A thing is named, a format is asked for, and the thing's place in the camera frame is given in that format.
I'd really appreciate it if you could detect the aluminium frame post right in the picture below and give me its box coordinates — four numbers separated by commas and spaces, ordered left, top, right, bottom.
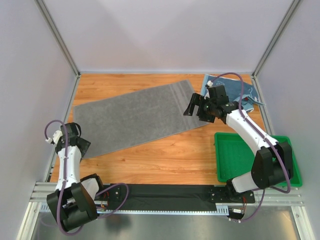
251, 0, 303, 77

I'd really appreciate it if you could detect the grey terry towel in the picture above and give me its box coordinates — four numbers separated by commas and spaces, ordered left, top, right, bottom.
73, 80, 206, 159

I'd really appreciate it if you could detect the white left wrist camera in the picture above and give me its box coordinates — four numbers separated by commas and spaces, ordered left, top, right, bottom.
45, 130, 63, 145

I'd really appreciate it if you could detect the green plastic tray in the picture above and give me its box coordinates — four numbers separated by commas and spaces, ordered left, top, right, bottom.
213, 131, 303, 187

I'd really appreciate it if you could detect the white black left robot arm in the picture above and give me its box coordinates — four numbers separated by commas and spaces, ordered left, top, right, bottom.
44, 120, 103, 236

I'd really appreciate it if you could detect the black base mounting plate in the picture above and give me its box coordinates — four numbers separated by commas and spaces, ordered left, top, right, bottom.
95, 184, 255, 212

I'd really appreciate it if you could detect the blue patterned towel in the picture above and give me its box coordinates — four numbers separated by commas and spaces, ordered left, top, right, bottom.
200, 74, 264, 113

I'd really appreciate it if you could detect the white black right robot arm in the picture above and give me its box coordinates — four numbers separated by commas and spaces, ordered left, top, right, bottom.
183, 85, 294, 194

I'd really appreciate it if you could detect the aluminium frame post left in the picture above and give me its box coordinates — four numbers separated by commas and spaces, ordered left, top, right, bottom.
34, 0, 81, 77

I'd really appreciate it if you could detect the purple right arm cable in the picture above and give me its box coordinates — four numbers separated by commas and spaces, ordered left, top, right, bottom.
212, 72, 292, 224

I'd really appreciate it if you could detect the aluminium front rail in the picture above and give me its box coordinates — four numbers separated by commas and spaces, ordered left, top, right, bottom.
29, 181, 305, 216

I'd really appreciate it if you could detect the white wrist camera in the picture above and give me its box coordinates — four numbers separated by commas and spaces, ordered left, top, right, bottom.
45, 130, 63, 145
205, 80, 214, 89

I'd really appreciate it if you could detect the aluminium frame post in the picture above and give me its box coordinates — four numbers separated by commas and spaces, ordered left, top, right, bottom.
251, 0, 303, 77
34, 0, 81, 77

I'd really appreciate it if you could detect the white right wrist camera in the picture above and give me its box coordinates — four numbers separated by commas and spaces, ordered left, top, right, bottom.
205, 80, 214, 89

